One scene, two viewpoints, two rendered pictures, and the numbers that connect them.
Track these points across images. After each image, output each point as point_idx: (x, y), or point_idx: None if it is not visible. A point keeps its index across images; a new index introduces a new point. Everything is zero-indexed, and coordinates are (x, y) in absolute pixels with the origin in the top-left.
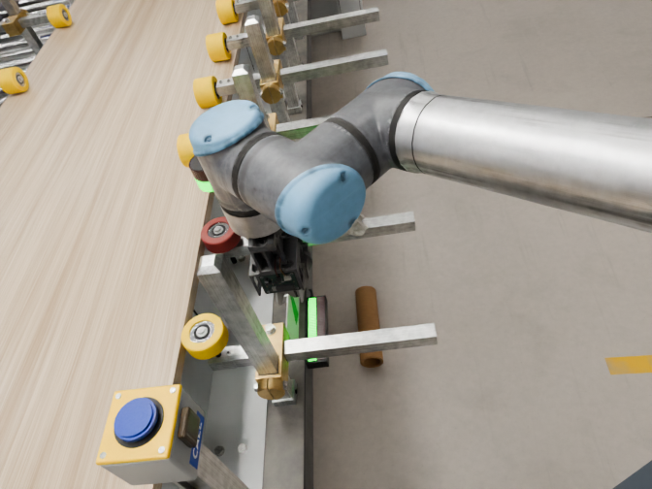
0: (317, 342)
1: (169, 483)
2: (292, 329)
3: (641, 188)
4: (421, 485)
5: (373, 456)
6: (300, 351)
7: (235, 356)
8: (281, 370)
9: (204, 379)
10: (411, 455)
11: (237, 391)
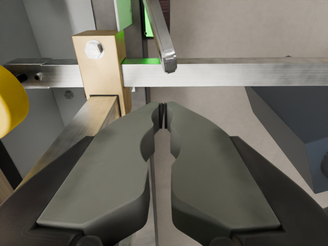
0: (173, 75)
1: (38, 156)
2: (124, 5)
3: None
4: (200, 28)
5: (172, 6)
6: (147, 86)
7: (51, 82)
8: (125, 114)
9: (18, 31)
10: (198, 7)
11: (64, 37)
